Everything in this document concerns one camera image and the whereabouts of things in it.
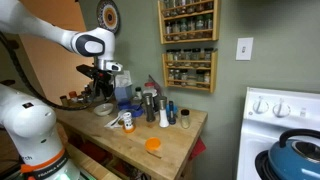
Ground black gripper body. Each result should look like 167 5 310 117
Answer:
93 70 115 88

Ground dark spice bottle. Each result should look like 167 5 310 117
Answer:
79 84 95 103

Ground blue translucent plastic container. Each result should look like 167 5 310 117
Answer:
114 84 134 103

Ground white plastic bag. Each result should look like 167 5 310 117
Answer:
114 70 134 89

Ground orange-capped spice bottle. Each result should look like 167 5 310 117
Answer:
68 90 79 104

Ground black-capped small white bottle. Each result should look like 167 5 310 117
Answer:
134 86 144 101

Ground brown spice bottle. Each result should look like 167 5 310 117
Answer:
59 95 70 108

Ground red-lidded white jar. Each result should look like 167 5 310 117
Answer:
142 81 159 101

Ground orange plastic lid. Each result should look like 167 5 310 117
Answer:
144 136 162 152
122 125 137 135

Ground white salt shaker metal top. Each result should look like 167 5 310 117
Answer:
157 95 170 129

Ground blue bottle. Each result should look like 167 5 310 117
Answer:
166 100 178 126

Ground black-lidded spice jar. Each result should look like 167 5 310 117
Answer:
179 108 192 130

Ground wooden spice rack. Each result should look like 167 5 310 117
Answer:
157 0 221 45
161 49 219 94

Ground red hanging cloth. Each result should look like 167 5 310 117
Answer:
189 136 207 162

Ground white stove knob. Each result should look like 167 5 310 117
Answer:
272 97 291 119
252 96 270 115

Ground white stove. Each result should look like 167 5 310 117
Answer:
236 86 320 180

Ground black stove burner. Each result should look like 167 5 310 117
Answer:
254 149 278 180

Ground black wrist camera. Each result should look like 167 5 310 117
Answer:
75 64 102 81

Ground blue bowl with tab handle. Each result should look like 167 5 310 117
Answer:
127 104 145 119

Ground round patterned wall plate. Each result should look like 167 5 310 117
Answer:
96 0 121 35

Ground black corrugated cable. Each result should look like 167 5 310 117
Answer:
0 32 96 112

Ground white light switch plate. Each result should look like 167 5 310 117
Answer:
235 36 255 62

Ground blue pot with black handle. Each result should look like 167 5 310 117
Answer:
267 128 320 180

